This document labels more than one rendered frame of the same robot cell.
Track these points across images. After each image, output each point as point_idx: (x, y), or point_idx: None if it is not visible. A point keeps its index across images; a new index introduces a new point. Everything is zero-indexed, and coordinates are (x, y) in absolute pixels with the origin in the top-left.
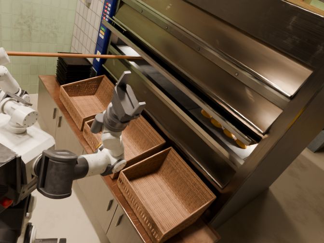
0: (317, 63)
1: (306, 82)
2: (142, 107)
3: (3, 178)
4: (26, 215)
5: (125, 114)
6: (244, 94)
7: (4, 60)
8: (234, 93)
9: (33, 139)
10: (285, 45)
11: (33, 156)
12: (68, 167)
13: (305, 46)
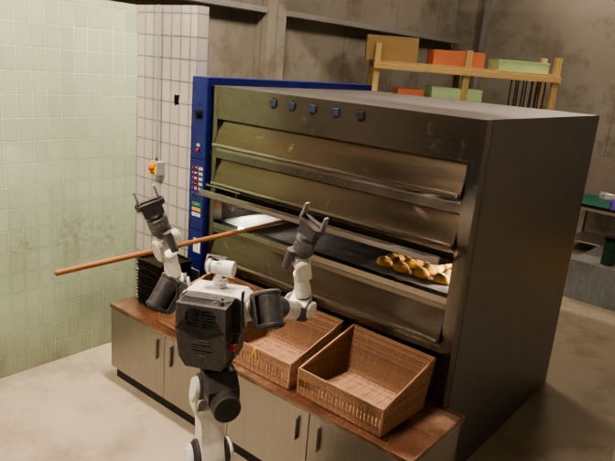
0: (467, 156)
1: (466, 177)
2: (327, 221)
3: (231, 318)
4: None
5: (315, 231)
6: (415, 214)
7: (179, 239)
8: (404, 218)
9: (237, 289)
10: (432, 149)
11: (245, 299)
12: (277, 297)
13: (449, 145)
